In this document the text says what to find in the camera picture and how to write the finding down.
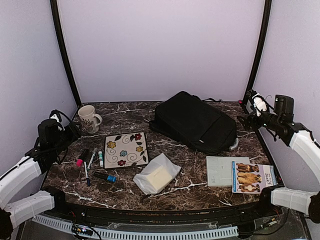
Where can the black frame post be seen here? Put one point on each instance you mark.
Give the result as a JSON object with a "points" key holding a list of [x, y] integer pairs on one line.
{"points": [[259, 48], [63, 51]]}

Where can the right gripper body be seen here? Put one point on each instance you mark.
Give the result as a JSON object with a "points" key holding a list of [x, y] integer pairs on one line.
{"points": [[272, 122]]}

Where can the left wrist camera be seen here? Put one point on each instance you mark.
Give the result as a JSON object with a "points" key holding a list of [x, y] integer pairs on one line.
{"points": [[56, 115]]}

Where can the grey notebook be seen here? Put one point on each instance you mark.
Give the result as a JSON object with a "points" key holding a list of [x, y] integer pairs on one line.
{"points": [[219, 170]]}

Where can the right black frame post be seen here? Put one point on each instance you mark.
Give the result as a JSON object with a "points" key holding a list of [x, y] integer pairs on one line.
{"points": [[259, 48]]}

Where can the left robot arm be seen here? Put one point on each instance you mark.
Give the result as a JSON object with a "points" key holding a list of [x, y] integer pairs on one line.
{"points": [[34, 164]]}

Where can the black marker with blue cap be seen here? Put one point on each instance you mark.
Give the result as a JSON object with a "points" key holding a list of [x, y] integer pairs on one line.
{"points": [[104, 176]]}

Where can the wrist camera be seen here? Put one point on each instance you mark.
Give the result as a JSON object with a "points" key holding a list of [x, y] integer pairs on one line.
{"points": [[56, 115], [283, 104]]}

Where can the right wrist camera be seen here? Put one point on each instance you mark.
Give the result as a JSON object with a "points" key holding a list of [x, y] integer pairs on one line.
{"points": [[283, 104]]}

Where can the white glue stick green cap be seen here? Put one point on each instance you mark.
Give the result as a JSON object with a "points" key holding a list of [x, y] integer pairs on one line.
{"points": [[101, 159]]}

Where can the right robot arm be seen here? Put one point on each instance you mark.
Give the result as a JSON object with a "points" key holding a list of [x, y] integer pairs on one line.
{"points": [[302, 142]]}

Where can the white slotted cable duct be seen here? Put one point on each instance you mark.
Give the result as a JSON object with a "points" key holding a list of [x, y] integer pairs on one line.
{"points": [[121, 231]]}

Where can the black marker with pink cap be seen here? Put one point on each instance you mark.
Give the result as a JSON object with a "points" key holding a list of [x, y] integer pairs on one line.
{"points": [[82, 157]]}

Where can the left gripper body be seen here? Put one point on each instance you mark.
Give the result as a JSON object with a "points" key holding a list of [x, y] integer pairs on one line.
{"points": [[60, 145]]}

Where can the dog book Why Dogs Bark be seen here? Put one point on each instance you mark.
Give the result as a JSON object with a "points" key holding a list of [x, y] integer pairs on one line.
{"points": [[251, 178]]}

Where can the black student backpack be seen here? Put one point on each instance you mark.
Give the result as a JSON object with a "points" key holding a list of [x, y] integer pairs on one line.
{"points": [[187, 119]]}

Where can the white bag with yellow sponge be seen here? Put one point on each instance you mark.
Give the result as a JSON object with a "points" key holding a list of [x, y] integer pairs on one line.
{"points": [[156, 175]]}

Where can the square floral ceramic plate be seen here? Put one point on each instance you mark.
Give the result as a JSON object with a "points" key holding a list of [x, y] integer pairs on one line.
{"points": [[125, 150]]}

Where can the cream mug with plant print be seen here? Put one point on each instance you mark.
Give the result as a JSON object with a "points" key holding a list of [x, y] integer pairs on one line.
{"points": [[90, 120]]}

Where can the grey white marker pen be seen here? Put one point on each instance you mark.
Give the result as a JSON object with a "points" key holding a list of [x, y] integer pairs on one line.
{"points": [[92, 158]]}

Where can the black front table rail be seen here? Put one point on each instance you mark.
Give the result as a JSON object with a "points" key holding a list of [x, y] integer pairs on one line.
{"points": [[103, 203]]}

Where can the blue white pen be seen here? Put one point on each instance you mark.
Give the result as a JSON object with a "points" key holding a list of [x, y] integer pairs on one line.
{"points": [[86, 174]]}

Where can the left black frame post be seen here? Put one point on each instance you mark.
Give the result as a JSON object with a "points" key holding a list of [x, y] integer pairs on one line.
{"points": [[63, 51]]}

